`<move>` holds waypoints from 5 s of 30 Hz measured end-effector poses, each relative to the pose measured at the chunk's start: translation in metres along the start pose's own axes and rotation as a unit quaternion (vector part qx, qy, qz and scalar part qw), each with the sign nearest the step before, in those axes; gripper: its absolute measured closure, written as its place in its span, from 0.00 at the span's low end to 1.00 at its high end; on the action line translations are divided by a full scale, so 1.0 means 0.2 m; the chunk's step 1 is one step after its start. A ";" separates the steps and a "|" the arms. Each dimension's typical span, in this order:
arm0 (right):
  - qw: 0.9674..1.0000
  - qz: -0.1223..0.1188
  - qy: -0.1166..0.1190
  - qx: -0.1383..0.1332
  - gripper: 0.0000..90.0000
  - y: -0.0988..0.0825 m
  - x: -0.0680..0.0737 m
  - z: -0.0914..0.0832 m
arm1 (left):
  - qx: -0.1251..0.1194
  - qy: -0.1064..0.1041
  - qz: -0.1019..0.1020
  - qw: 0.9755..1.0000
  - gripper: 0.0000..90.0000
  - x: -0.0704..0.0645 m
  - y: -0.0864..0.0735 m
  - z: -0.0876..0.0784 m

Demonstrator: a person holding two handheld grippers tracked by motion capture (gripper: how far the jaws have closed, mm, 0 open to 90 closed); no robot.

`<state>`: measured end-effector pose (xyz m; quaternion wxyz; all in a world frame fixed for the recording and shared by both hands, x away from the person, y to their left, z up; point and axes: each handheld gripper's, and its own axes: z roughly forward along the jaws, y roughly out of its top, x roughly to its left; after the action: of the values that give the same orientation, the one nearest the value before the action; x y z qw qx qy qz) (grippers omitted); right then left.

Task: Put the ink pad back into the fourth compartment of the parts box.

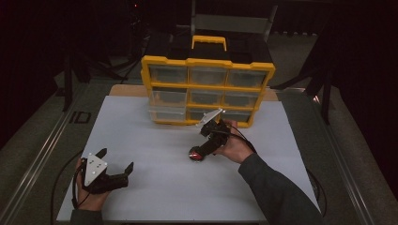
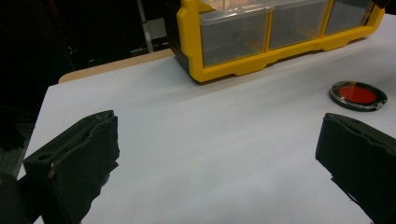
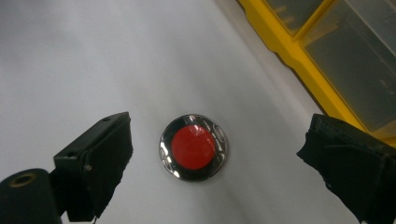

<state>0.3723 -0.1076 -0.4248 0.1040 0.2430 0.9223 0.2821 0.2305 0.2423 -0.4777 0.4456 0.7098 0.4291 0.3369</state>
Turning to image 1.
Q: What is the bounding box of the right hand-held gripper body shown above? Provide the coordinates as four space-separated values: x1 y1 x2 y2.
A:
195 108 233 156

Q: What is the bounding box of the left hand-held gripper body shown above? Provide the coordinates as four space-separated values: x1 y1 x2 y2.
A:
82 152 130 195

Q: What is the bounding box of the red round disc black rim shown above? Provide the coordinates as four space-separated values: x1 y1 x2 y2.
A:
188 149 205 162

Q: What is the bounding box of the white table cover sheet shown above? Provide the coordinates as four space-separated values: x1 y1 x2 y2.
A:
55 95 321 223

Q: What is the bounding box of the person's right hand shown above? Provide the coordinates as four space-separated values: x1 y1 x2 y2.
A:
213 120 255 165

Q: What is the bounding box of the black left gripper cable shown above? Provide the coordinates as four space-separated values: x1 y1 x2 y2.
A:
50 149 90 225

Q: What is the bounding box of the person's left hand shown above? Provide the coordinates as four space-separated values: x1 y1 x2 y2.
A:
74 157 111 213

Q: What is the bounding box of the black tripod stand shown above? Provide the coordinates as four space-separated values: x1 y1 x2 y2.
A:
270 27 333 126
61 46 130 113

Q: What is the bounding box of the aluminium floor rail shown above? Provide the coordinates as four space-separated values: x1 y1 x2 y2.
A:
308 93 375 225
0 82 90 225

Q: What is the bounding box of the yellow black drawer organizer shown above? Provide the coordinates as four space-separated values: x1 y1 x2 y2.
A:
140 35 277 129

